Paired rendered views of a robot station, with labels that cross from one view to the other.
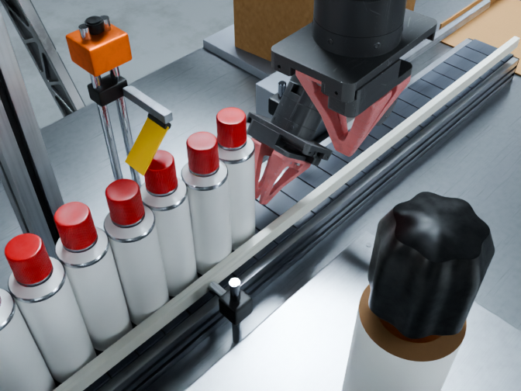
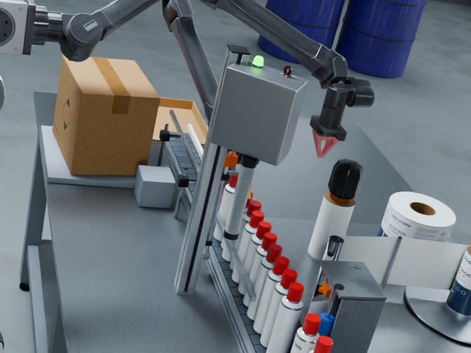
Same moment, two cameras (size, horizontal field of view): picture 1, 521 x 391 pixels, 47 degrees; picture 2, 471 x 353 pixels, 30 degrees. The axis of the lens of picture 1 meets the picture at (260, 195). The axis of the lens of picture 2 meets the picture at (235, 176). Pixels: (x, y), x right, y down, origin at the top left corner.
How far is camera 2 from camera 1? 2.11 m
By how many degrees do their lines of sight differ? 55
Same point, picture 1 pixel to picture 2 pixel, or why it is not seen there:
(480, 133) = not seen: hidden behind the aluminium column
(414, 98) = (187, 165)
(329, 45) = (333, 127)
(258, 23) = (93, 154)
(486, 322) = (309, 223)
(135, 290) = not seen: hidden behind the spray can
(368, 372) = (339, 221)
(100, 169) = (115, 252)
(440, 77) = (181, 153)
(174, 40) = not seen: outside the picture
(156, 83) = (62, 208)
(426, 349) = (351, 203)
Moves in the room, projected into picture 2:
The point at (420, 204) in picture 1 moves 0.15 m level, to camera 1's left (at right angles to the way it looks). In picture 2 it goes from (343, 162) to (319, 177)
